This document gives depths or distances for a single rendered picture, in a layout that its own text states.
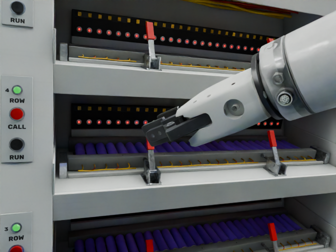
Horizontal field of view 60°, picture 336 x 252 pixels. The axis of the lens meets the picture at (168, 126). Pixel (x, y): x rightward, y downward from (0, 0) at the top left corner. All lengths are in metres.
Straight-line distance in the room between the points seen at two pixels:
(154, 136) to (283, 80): 0.18
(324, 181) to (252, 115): 0.43
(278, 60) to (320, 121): 0.52
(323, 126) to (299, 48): 0.52
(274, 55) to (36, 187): 0.36
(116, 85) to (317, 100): 0.31
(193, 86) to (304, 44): 0.27
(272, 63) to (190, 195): 0.31
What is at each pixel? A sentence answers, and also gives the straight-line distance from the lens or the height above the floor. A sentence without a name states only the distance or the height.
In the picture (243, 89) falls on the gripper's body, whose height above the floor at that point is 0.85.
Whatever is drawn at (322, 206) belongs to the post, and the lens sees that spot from 0.82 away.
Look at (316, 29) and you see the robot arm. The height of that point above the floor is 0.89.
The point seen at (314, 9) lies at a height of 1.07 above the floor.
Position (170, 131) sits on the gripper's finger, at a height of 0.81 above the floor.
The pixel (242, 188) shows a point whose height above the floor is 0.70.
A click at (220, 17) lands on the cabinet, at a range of 0.82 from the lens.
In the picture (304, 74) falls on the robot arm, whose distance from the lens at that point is 0.28.
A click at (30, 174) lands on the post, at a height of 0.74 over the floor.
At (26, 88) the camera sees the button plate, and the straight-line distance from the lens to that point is 0.47.
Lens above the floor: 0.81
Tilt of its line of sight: 1 degrees up
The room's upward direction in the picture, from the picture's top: straight up
